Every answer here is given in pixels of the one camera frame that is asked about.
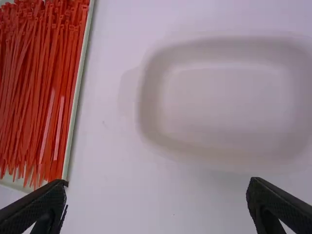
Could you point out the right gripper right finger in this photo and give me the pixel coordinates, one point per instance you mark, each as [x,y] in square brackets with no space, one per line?
[275,209]

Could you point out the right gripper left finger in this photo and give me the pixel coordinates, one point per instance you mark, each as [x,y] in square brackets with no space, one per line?
[36,209]

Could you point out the pale tray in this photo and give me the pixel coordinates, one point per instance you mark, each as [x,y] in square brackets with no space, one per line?
[75,122]

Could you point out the white dish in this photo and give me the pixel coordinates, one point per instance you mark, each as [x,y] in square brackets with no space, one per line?
[219,102]

